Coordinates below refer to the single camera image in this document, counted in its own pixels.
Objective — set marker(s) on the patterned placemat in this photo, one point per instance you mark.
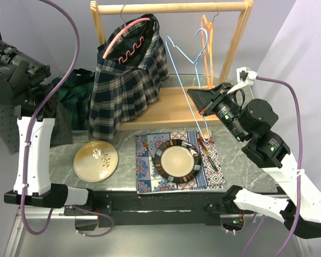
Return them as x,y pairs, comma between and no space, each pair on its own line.
149,181

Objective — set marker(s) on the pink clothes hanger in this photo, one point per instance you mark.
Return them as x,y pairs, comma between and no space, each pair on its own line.
130,44

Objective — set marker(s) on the dark rimmed beige plate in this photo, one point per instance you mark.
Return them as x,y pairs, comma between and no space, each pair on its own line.
177,161

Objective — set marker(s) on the cream floral plate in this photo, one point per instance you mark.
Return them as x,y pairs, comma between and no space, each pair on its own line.
95,161

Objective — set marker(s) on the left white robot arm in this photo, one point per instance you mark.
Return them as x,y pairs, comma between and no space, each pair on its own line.
22,88

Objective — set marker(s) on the blue wire hanger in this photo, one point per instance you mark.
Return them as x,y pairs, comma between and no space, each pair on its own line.
196,77

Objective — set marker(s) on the wooden clothes rack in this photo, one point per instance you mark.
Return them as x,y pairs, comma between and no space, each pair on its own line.
172,110

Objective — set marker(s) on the dark handled knife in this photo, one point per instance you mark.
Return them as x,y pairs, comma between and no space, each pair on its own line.
207,154

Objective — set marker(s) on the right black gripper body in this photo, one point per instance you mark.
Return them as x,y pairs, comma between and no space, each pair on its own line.
221,103

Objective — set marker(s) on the green plaid skirt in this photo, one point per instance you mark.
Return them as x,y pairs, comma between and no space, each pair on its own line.
75,99

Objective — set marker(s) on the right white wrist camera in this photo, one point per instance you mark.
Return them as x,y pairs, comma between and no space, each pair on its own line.
245,78

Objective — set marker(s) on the orange clothes hanger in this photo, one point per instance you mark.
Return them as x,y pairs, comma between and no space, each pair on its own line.
207,42

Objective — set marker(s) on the gold fork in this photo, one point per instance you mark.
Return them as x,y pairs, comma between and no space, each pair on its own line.
146,146

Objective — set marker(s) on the small orange cup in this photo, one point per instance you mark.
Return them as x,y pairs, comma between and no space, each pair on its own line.
206,134

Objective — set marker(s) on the navy beige plaid skirt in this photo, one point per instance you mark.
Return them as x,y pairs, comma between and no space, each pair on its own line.
122,93

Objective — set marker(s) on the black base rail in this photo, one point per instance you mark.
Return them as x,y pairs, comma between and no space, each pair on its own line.
129,208

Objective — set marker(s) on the grey dotted garment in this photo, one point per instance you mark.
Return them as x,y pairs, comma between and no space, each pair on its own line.
17,117

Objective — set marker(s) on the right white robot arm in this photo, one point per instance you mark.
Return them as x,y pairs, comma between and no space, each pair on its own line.
252,124

